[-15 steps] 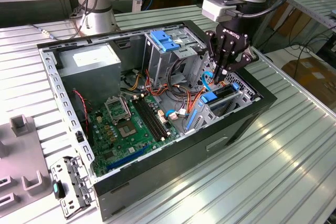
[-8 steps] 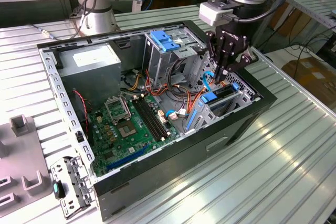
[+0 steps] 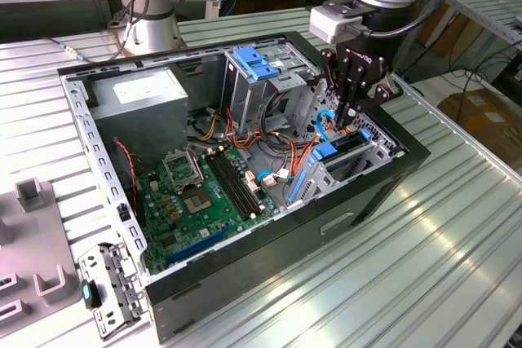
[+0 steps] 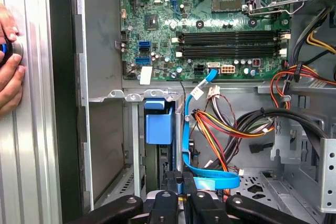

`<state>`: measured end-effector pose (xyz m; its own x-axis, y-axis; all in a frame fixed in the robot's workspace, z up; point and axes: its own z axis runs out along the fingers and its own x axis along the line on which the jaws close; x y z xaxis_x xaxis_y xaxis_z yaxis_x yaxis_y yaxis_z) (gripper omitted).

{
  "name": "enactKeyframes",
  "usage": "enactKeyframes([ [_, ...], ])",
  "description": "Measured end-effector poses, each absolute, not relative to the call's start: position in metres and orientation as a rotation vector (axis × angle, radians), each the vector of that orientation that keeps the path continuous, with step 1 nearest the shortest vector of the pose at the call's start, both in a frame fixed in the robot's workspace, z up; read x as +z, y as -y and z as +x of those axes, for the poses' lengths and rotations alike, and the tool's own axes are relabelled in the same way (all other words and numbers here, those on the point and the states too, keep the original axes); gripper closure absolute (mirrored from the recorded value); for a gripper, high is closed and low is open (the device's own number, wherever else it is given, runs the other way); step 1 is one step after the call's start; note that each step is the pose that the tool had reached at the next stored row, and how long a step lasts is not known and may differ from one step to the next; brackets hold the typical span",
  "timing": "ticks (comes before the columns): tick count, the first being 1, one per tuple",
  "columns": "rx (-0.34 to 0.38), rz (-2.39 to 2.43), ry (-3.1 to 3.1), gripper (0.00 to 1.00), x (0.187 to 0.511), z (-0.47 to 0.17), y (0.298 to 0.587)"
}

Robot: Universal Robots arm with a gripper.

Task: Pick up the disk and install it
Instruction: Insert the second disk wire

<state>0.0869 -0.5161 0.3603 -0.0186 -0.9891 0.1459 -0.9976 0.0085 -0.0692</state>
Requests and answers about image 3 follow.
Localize black PC case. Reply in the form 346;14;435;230
56;30;432;345

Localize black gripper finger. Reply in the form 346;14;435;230
344;66;400;127
320;48;352;127

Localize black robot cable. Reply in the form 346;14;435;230
44;0;156;63

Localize grey parts rack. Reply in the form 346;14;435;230
0;176;82;333

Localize black camera cable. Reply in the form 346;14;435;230
342;0;452;38

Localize grey metal disk bay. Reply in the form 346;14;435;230
281;78;403;209

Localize blue plastic drive latch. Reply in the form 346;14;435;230
234;46;281;82

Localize grey metal drive cage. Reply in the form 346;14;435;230
223;44;325;137

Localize pink wire connector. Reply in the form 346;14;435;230
263;168;291;189

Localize green motherboard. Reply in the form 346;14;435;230
136;146;282;275

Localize grey power supply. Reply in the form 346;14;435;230
88;66;189;161

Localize metal socket cover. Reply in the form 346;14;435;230
161;147;204;191

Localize black case fan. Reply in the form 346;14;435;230
110;135;147;229

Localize metal slot cover bracket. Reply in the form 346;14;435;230
77;241;148;343

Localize yellow orange power wires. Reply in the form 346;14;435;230
195;113;219;141

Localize blue data wire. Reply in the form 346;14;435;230
257;169;295;181
316;109;342;142

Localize black teal latch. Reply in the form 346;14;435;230
80;278;103;309

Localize black RAM slot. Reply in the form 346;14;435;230
209;153;254;218
219;150;263;213
205;154;250;220
214;152;259;215

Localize red orange wire bundle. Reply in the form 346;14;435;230
223;107;311;178

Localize CPU socket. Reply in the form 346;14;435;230
181;187;215;215

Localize blue expansion slot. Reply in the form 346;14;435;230
166;227;229;266

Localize metal slat side table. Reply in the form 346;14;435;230
415;0;522;76

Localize red fan wire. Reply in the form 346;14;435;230
112;139;139;202

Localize brown cardboard box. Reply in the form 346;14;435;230
438;89;522;161

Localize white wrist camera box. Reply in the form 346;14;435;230
308;1;364;44

